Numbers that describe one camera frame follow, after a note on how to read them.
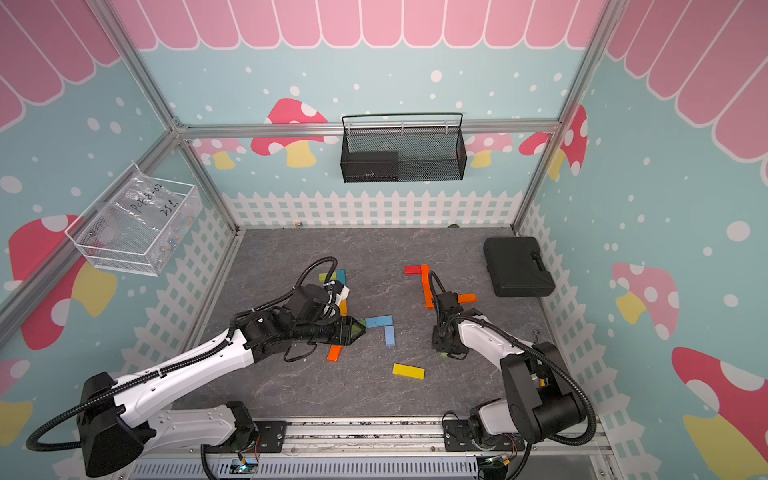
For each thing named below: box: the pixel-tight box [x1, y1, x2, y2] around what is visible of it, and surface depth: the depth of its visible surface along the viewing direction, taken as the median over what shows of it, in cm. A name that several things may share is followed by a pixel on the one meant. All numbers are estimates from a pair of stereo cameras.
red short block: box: [404, 266, 422, 276], surface depth 108 cm
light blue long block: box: [365, 315, 393, 328], surface depth 96 cm
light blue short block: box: [384, 325, 395, 346], surface depth 93 cm
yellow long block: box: [392, 363, 426, 380], surface depth 87 cm
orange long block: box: [327, 344, 343, 363], surface depth 89 cm
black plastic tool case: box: [484, 236, 556, 297], surface depth 105 cm
